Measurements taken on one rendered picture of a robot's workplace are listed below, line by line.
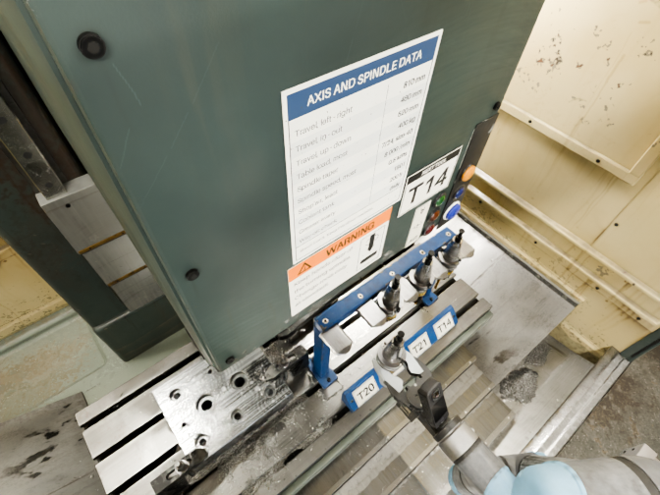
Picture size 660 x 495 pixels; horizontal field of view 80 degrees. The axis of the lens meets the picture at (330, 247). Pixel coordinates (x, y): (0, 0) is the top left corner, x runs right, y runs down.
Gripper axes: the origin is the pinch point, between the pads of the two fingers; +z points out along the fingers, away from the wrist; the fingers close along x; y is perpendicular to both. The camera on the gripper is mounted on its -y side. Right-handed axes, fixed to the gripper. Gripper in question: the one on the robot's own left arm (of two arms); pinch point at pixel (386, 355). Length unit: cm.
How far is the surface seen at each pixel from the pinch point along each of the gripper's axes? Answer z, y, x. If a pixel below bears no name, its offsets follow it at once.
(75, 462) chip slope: 44, 55, -78
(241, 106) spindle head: 4, -72, -25
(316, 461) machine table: -4.3, 31.6, -22.2
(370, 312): 9.6, -1.7, 3.5
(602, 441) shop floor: -75, 117, 102
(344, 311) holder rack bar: 13.3, -2.7, -1.8
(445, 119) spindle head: 4, -61, -2
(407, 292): 8.3, -1.8, 14.6
